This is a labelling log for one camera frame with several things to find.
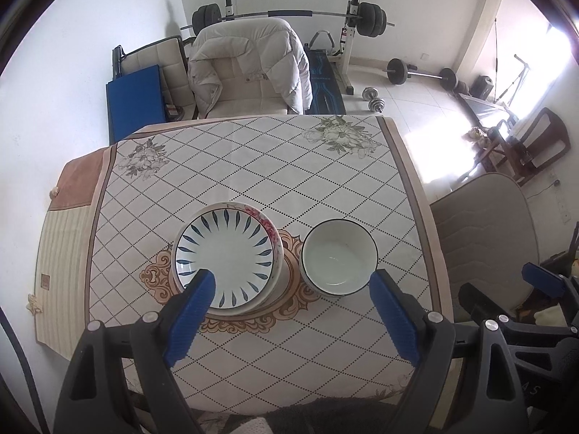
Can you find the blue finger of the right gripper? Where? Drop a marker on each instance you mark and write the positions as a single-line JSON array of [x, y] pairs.
[[492, 317], [549, 280]]

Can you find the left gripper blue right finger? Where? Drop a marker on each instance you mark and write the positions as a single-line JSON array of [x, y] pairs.
[[493, 402]]

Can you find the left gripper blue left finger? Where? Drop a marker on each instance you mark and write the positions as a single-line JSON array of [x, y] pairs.
[[94, 397]]

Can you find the white bowl black rim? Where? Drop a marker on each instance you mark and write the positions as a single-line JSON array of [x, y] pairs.
[[338, 257]]

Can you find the blue striped white plate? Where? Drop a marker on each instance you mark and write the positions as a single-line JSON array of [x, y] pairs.
[[226, 257]]

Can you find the white plate pink roses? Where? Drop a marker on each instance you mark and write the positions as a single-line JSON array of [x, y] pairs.
[[271, 252]]

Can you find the beige upholstered chair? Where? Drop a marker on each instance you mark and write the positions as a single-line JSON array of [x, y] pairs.
[[487, 234]]

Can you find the beige brown striped cloth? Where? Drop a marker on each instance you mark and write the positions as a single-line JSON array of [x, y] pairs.
[[59, 301]]

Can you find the patterned floral tablecloth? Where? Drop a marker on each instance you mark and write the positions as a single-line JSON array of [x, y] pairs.
[[239, 197]]

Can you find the dark wooden chair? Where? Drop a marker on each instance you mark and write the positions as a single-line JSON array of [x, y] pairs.
[[528, 149]]

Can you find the black trash bin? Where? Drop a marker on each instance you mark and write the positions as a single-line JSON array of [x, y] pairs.
[[482, 87]]

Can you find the chrome dumbbell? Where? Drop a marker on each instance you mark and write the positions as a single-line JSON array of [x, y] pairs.
[[375, 103]]

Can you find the black barbell on floor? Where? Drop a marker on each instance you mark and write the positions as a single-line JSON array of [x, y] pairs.
[[399, 72]]

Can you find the blue black weight bench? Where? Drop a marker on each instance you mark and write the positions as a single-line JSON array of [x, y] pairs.
[[327, 98]]

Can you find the blue folded mat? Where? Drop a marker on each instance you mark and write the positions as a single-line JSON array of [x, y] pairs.
[[134, 101]]

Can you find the barbell on rack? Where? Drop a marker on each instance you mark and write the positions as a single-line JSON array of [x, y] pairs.
[[370, 20]]

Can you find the cream padded chair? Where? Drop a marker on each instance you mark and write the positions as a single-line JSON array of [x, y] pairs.
[[244, 95]]

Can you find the white puffer jacket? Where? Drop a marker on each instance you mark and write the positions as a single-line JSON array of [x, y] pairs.
[[266, 45]]

